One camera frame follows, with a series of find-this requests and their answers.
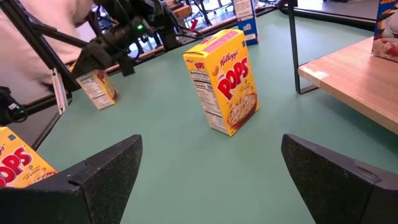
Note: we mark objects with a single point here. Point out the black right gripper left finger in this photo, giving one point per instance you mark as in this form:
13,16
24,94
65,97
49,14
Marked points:
77,193

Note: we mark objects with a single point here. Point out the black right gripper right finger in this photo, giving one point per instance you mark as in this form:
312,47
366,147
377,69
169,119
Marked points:
342,193

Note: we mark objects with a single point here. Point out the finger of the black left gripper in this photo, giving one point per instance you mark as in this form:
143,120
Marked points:
90,59
127,66

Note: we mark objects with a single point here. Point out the yellow Corn Pops cereal box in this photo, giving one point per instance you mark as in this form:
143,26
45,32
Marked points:
18,161
230,84
99,90

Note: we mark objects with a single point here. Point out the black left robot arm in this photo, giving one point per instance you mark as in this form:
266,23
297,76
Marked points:
168,34

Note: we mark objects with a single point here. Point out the blue Frosted Flakes cereal box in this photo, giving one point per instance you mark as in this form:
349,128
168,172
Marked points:
248,28
387,31

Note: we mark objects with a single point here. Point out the black device with green light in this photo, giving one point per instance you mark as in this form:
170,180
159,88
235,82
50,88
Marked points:
9,105

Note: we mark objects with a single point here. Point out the green table mat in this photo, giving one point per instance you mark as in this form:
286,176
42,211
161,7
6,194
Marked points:
186,171

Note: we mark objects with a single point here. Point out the wooden shelf with black frame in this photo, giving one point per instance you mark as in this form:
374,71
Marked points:
357,81

